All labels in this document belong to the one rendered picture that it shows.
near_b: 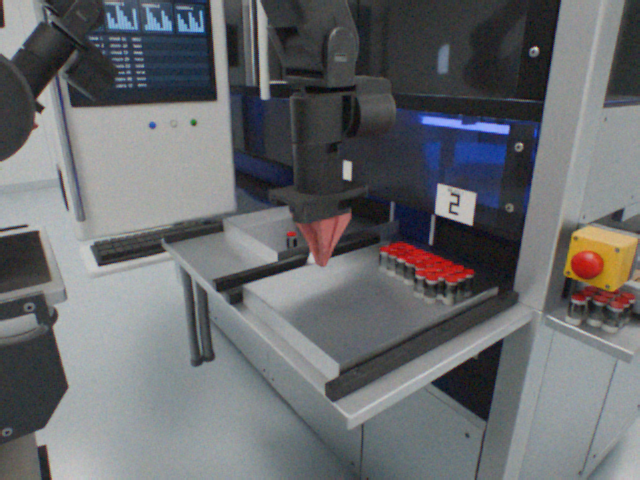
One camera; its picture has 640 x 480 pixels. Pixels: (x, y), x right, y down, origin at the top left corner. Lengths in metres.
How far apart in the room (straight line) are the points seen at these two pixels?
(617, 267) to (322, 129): 0.46
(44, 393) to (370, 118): 0.47
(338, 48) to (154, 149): 0.96
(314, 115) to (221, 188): 1.00
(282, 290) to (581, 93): 0.55
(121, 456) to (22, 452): 1.11
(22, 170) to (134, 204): 4.60
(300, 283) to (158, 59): 0.80
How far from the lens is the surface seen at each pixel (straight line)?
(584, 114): 0.71
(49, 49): 0.79
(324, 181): 0.47
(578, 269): 0.70
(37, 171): 5.93
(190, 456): 1.73
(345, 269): 0.85
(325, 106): 0.46
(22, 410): 0.57
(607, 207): 0.89
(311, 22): 0.44
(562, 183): 0.72
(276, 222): 1.12
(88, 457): 1.85
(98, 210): 1.35
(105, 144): 1.32
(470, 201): 0.81
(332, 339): 0.65
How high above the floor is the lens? 1.25
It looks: 21 degrees down
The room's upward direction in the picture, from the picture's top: straight up
